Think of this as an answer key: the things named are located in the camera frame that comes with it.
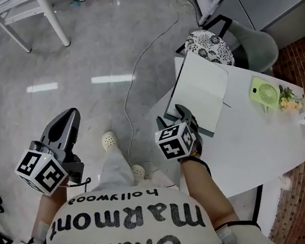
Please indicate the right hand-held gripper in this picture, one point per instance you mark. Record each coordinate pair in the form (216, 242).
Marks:
(175, 142)

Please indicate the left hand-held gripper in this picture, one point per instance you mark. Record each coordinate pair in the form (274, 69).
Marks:
(44, 171)

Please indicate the white grey-cover notebook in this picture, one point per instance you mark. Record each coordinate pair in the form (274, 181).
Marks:
(200, 91)

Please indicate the person's left forearm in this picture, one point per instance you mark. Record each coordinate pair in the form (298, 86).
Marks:
(46, 211)

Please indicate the person's right forearm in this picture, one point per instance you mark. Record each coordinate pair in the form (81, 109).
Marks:
(204, 195)

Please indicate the person's left cream clog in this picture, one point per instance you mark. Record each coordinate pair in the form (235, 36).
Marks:
(109, 141)

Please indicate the person's cream clog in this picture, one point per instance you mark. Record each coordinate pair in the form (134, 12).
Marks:
(138, 172)
(109, 141)

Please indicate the person's right cream clog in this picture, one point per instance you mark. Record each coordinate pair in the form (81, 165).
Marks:
(138, 172)

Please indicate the person's light trousers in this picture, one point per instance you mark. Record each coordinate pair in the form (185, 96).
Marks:
(116, 167)

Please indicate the black-white floral cushion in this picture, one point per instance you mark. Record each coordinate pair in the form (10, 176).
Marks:
(207, 45)

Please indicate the green desk fan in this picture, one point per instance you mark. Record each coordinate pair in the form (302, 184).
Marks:
(264, 93)

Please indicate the grey shell chair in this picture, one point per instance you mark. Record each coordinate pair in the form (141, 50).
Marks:
(256, 48)

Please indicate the peach flower bouquet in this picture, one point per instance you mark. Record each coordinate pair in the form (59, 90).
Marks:
(289, 103)

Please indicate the cream printed t-shirt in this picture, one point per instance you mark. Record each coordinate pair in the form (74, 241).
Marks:
(138, 231)

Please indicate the grey refrigerator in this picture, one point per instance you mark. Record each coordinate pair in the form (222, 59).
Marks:
(273, 11)

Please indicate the white low wall ledge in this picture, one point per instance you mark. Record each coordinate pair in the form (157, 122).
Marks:
(266, 211)

